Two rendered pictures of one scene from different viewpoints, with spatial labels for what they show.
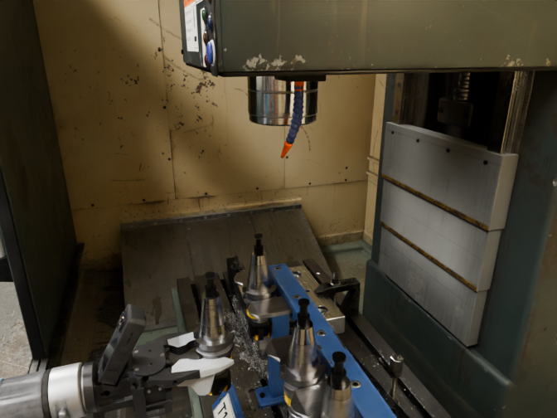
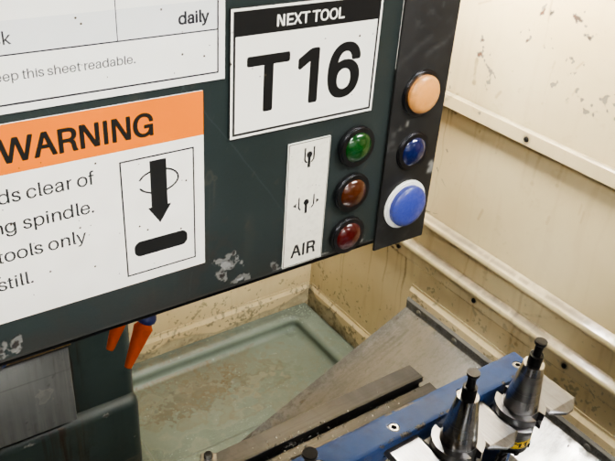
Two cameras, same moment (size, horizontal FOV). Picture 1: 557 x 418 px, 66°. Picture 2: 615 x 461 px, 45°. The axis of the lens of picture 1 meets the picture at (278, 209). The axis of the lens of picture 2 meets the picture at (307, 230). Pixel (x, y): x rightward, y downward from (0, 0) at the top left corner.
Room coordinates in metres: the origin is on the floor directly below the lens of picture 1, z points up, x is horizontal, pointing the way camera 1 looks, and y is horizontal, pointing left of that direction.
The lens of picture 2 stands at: (0.86, 0.50, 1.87)
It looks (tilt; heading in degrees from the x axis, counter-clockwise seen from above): 31 degrees down; 251
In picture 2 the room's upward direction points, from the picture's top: 4 degrees clockwise
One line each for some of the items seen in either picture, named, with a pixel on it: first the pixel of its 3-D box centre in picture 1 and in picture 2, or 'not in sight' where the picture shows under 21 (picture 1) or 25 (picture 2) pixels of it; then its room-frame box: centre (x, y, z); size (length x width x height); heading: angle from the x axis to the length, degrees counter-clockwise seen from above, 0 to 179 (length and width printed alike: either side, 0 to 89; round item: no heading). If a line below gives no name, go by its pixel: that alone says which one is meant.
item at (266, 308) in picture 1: (268, 308); not in sight; (0.64, 0.02, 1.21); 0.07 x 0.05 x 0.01; 108
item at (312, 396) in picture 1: (317, 400); (489, 428); (0.43, -0.05, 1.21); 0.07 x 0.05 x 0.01; 108
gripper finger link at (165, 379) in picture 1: (171, 372); not in sight; (0.50, 0.16, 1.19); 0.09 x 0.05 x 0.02; 95
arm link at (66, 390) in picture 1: (72, 392); not in sight; (0.48, 0.30, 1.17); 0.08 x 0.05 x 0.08; 18
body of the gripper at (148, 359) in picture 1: (131, 381); not in sight; (0.51, 0.22, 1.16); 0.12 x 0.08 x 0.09; 108
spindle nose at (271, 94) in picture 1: (283, 94); not in sight; (1.00, -0.01, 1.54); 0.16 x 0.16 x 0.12
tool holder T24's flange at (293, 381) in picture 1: (302, 371); (456, 445); (0.48, -0.03, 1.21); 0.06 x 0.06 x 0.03
